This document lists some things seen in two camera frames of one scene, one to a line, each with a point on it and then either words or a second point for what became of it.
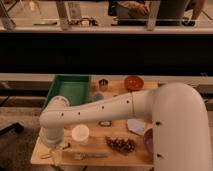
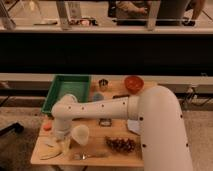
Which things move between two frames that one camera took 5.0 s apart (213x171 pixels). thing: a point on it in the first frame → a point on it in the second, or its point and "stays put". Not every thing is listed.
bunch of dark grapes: x=121 y=144 stays put
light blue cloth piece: x=136 y=125 stays put
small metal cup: x=103 y=84 stays put
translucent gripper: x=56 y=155 → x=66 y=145
